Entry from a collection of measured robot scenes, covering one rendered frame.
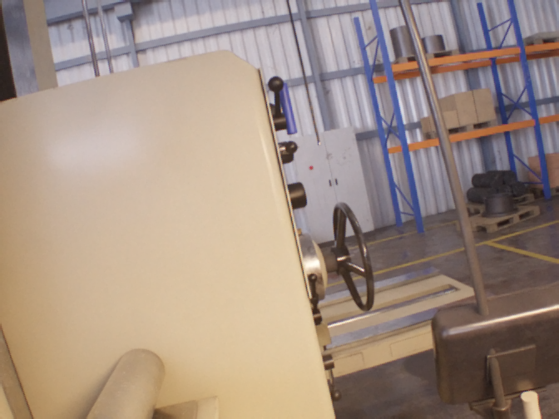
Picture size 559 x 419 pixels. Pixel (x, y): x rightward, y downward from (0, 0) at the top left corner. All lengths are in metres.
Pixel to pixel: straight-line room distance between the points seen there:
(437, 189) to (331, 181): 2.53
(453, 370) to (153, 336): 0.61
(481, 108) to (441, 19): 2.46
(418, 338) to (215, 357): 1.50
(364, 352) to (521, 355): 1.37
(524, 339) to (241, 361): 0.57
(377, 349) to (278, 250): 1.43
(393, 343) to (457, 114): 6.74
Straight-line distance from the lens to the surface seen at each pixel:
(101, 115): 0.95
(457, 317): 0.91
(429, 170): 9.71
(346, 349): 2.28
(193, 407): 0.96
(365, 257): 1.34
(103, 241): 0.95
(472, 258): 0.87
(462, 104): 8.73
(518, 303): 0.94
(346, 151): 8.51
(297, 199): 1.18
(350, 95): 9.30
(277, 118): 1.03
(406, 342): 2.32
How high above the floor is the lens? 1.64
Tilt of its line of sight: 6 degrees down
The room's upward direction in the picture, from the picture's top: 12 degrees counter-clockwise
